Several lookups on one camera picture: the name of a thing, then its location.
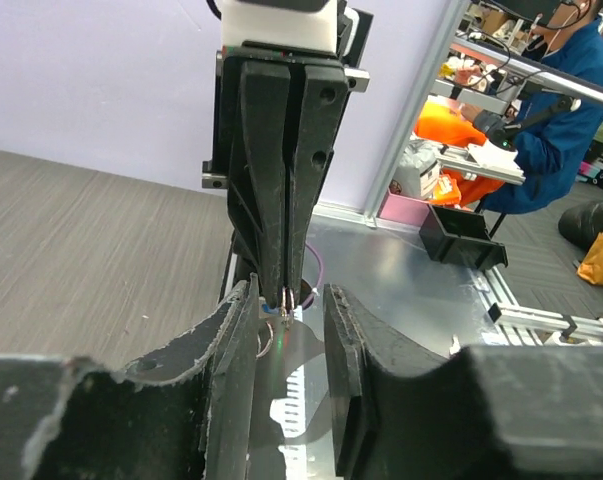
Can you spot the black plastic bin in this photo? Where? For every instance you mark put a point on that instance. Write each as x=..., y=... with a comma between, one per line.
x=461, y=238

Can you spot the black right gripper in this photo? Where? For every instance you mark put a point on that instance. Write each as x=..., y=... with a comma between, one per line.
x=251, y=138

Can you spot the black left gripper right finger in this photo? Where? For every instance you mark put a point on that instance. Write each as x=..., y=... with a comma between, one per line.
x=401, y=411

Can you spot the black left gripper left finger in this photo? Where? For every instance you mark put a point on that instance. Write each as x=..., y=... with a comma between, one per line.
x=182, y=411

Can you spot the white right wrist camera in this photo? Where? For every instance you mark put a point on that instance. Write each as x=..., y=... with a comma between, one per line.
x=323, y=27

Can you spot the blue key tag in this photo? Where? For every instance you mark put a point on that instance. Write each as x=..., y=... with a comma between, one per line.
x=266, y=309

